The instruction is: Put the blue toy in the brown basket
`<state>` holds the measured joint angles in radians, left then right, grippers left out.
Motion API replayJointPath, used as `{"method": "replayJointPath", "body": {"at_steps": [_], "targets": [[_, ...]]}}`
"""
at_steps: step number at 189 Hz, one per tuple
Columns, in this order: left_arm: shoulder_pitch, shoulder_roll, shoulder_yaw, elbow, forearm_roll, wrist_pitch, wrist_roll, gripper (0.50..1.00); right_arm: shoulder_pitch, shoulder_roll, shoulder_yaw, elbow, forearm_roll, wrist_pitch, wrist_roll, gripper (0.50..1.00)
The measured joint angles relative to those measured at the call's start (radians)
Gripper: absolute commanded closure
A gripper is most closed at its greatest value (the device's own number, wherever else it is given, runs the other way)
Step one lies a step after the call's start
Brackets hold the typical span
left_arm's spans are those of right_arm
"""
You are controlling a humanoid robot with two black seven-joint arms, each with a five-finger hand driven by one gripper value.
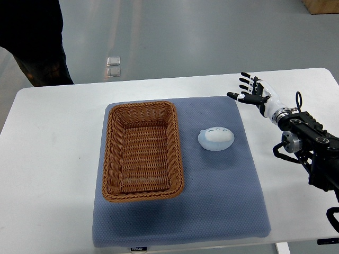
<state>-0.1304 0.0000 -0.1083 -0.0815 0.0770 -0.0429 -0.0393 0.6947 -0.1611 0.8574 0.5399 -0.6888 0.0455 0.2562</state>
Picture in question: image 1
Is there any white robotic hand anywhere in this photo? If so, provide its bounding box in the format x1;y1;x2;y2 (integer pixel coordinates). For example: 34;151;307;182
227;72;289;124

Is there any blue and white plush toy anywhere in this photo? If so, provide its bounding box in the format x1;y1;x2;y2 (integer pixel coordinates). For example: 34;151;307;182
198;126;235;151

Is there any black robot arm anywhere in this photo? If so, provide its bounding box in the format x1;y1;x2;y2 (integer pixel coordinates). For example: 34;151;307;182
227;72;338;194

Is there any brown wicker basket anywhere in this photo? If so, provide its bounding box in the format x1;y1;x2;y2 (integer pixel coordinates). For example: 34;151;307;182
102;101;184;203

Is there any wooden box corner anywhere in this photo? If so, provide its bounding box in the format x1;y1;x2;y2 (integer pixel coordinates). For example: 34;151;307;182
303;0;338;14

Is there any blue-grey cushion mat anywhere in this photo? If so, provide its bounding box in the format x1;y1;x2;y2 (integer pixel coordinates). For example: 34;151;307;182
92;96;271;248

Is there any lower metal floor plate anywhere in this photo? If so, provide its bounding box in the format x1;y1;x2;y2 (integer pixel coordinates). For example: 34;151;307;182
106;67;121;78

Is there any metal floor plate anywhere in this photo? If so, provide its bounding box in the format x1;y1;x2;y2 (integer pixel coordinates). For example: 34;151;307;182
106;67;121;78
106;56;121;66

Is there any upper metal floor plate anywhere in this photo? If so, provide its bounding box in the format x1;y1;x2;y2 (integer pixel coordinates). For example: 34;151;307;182
106;56;121;66

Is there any white table leg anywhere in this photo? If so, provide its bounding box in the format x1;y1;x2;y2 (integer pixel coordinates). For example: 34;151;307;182
275;242;291;254

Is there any black table controller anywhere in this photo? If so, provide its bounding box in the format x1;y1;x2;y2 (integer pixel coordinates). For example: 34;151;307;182
317;238;339;246

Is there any person in dark clothes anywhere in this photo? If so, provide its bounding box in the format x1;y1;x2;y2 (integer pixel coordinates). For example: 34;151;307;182
1;1;74;87

